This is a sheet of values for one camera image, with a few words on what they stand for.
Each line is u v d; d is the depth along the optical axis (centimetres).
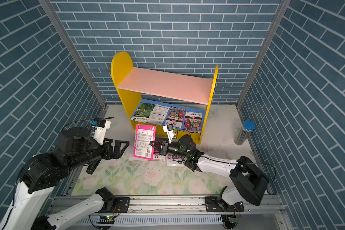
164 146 64
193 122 92
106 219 72
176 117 94
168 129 68
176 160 89
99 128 49
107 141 49
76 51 89
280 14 73
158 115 96
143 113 96
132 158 71
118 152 50
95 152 46
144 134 71
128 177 83
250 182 43
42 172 34
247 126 84
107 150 49
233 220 70
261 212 74
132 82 80
